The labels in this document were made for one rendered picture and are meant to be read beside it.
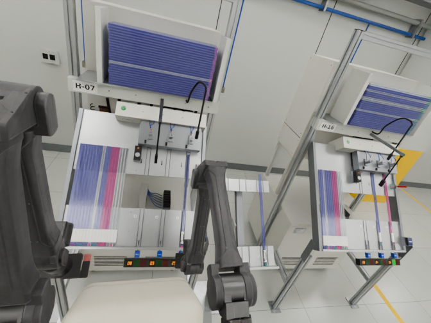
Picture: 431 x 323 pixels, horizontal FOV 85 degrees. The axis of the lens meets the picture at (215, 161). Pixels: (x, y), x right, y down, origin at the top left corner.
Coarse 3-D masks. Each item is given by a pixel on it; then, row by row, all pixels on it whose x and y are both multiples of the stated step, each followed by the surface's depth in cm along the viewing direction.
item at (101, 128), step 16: (96, 112) 129; (80, 128) 125; (96, 128) 128; (112, 128) 130; (128, 128) 132; (96, 144) 126; (112, 144) 128; (128, 144) 130; (128, 160) 128; (144, 160) 131; (160, 160) 133; (176, 160) 135; (192, 160) 138; (160, 176) 132; (176, 176) 133
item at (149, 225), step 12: (120, 216) 121; (132, 216) 123; (144, 216) 124; (156, 216) 126; (168, 216) 128; (180, 216) 129; (192, 216) 131; (120, 228) 120; (132, 228) 122; (144, 228) 123; (156, 228) 125; (168, 228) 126; (180, 228) 128; (120, 240) 119; (132, 240) 120; (144, 240) 122; (156, 240) 123; (168, 240) 125; (180, 240) 126
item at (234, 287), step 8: (232, 272) 59; (224, 280) 55; (232, 280) 55; (240, 280) 56; (224, 288) 53; (232, 288) 54; (240, 288) 54; (224, 296) 53; (232, 296) 53; (240, 296) 54; (224, 304) 52; (232, 304) 52; (240, 304) 52; (248, 304) 53; (224, 312) 52; (232, 312) 51; (240, 312) 52; (248, 312) 52
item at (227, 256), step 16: (208, 160) 76; (208, 176) 74; (224, 176) 75; (208, 192) 74; (224, 192) 71; (224, 208) 67; (224, 224) 64; (224, 240) 61; (224, 256) 59; (240, 256) 60; (208, 272) 58; (240, 272) 58; (208, 288) 58; (256, 288) 55; (208, 304) 57
